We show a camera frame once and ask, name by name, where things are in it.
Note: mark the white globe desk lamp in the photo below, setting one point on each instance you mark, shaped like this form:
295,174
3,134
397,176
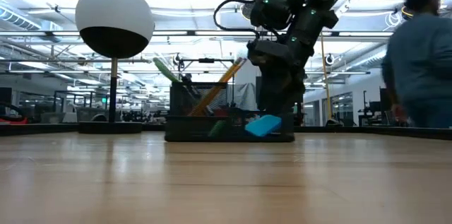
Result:
113,12

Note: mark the blue sticky note pad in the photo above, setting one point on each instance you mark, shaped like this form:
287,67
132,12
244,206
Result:
263,125

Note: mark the black mesh desk organizer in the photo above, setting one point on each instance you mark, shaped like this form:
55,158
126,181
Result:
183,128

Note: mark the yellow pencil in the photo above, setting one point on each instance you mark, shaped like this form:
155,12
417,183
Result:
233,70

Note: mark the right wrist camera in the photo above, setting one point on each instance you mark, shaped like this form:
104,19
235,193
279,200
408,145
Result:
270,52

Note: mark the black metal gantry frame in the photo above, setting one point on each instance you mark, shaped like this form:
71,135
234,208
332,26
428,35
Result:
206,60

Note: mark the person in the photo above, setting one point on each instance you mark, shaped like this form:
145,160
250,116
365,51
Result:
420,58

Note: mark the grey cloth cover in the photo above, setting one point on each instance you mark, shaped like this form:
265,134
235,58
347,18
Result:
245,93

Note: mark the red cart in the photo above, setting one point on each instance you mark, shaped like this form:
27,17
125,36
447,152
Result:
14,121

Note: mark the black aluminium table frame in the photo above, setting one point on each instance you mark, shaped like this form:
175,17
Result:
35,129

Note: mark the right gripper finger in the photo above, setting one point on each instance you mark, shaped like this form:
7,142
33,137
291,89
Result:
282,98

